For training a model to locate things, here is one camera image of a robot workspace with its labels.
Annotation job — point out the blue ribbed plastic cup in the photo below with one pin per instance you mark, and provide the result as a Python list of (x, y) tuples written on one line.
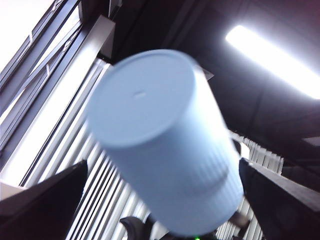
[(155, 140)]

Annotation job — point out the ceiling light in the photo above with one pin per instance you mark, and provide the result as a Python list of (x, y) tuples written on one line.
[(270, 60)]

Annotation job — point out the grey window frame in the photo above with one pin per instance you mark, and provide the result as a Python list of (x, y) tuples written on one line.
[(37, 93)]

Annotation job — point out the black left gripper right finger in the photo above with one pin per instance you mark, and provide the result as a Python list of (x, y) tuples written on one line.
[(285, 210)]

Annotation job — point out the white window blinds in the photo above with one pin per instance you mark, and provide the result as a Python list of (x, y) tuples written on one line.
[(105, 195)]

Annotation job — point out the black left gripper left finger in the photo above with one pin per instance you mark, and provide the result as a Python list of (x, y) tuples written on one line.
[(42, 212)]

